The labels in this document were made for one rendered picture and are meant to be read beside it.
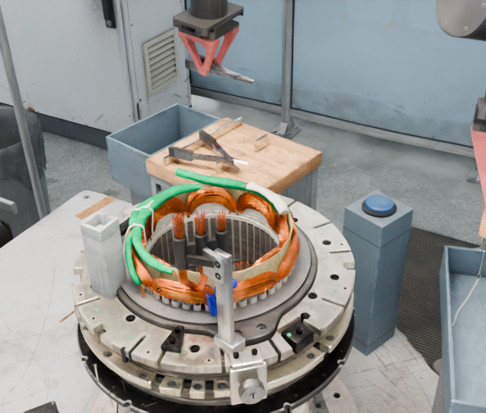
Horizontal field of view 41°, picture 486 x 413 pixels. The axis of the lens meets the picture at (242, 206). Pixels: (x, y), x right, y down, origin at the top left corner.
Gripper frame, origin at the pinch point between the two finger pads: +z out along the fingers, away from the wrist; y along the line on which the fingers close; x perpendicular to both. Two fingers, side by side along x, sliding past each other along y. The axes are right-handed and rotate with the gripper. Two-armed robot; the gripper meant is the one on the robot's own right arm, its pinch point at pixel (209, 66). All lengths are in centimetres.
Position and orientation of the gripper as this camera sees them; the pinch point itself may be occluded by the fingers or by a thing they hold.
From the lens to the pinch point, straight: 107.4
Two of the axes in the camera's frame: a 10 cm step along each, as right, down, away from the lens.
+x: 8.2, 3.8, -4.2
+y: -5.7, 5.1, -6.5
